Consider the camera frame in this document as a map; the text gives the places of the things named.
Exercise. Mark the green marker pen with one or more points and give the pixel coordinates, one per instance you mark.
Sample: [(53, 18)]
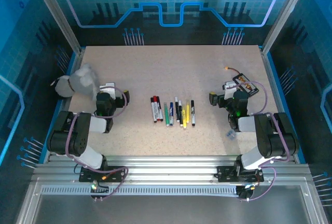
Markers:
[(167, 115)]

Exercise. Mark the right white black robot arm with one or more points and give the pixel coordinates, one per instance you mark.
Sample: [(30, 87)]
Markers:
[(275, 136)]

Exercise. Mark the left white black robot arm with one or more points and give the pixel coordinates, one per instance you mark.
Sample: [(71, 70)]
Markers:
[(67, 136)]

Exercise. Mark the battery lead yellow connector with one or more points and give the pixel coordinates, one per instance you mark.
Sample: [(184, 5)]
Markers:
[(227, 68)]

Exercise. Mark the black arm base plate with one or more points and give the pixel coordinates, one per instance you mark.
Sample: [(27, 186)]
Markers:
[(85, 176), (223, 174)]

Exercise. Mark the aluminium frame post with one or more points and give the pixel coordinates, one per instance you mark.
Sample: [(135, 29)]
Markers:
[(284, 14), (61, 19)]

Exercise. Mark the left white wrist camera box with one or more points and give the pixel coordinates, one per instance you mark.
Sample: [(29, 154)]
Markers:
[(107, 88)]

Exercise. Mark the aluminium table side rail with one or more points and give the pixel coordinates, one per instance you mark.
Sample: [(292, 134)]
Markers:
[(79, 56), (272, 78)]

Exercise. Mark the blue marker pen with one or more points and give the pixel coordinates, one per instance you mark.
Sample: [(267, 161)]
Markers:
[(171, 112)]

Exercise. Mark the black marker pen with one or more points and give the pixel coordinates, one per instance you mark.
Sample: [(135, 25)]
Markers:
[(177, 110), (180, 112), (193, 112)]

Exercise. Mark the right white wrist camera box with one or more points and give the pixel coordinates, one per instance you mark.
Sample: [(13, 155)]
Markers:
[(229, 89)]

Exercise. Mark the grey plush toy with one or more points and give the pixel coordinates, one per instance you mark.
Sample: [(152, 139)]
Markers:
[(80, 81)]

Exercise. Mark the clear plastic piece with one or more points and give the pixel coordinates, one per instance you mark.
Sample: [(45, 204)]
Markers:
[(230, 135)]

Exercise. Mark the aluminium mounting rail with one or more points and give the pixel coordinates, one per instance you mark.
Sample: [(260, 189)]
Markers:
[(168, 169)]

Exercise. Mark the black connector bracket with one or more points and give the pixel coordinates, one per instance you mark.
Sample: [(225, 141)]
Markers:
[(94, 186), (245, 194)]

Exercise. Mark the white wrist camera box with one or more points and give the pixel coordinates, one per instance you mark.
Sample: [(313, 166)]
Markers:
[(107, 88), (229, 89)]

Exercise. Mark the steel sheet panel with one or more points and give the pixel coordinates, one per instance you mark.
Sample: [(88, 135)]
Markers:
[(168, 211)]

